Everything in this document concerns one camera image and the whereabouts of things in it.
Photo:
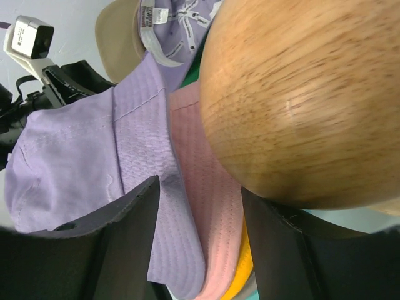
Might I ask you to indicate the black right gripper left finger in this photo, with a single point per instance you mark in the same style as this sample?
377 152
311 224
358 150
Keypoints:
103 255

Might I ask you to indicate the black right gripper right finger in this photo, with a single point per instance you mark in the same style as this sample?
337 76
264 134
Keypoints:
299 256

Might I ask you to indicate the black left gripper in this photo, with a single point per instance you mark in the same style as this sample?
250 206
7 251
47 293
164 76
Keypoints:
63 85

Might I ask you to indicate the orange hat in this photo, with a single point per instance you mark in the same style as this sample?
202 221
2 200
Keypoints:
244 266

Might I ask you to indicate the tan brimmed hat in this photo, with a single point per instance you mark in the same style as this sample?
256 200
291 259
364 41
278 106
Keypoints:
118 40

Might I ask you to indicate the lavender purple hat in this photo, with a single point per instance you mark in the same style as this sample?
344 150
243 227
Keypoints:
69 162

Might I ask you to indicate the pink hat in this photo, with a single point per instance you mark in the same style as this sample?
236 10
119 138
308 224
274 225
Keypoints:
214 196

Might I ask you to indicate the lavender baseball cap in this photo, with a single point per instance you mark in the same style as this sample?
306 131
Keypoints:
173 31

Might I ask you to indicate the grey bucket hat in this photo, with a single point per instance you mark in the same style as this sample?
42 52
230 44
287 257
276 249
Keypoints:
248 289

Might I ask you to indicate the green plastic tray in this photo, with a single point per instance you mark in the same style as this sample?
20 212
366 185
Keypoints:
193 73

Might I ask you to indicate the wooden hat stand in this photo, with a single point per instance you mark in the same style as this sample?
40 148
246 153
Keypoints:
300 100

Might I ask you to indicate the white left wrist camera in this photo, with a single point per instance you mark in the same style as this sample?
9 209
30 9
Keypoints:
27 42

